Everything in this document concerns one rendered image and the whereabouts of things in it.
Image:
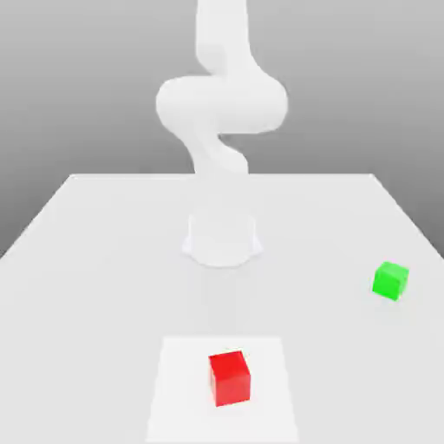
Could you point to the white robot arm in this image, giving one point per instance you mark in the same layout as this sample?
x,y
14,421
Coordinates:
x,y
222,104

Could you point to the small red cube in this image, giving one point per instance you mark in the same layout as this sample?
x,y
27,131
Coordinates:
x,y
229,380

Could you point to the small green cube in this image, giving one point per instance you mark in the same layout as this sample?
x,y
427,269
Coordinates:
x,y
389,281

